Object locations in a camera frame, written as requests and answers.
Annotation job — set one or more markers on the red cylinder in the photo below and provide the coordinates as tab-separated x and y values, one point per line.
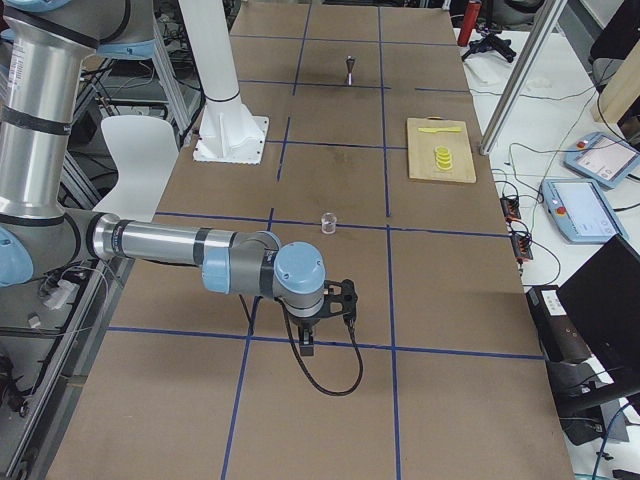
470	17

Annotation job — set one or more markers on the wooden cutting board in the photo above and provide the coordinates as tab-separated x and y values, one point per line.
422	158

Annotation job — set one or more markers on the yellow plastic knife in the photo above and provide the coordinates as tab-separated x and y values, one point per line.
436	130

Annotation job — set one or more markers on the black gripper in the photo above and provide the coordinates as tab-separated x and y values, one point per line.
304	322

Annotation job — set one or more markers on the orange terminal block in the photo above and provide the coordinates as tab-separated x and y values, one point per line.
521	245
510	208

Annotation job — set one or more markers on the aluminium frame post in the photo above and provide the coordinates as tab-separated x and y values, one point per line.
542	28

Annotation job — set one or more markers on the black box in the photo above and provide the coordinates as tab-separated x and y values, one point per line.
559	336

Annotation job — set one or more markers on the steel measuring jigger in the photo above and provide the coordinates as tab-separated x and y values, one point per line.
350	64

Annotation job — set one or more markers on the near teach pendant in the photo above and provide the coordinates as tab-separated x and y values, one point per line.
581	211

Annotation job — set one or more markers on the clear glass cup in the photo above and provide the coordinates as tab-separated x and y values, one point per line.
328	223

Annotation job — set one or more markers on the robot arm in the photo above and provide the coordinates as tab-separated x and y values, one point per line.
52	39

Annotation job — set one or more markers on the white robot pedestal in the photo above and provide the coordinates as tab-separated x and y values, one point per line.
228	132

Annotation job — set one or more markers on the teach pendant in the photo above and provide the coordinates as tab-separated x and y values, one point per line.
581	211
600	157

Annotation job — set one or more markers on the far teach pendant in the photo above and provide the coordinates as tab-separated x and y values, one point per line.
600	157

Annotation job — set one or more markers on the black monitor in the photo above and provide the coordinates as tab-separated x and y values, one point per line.
602	300

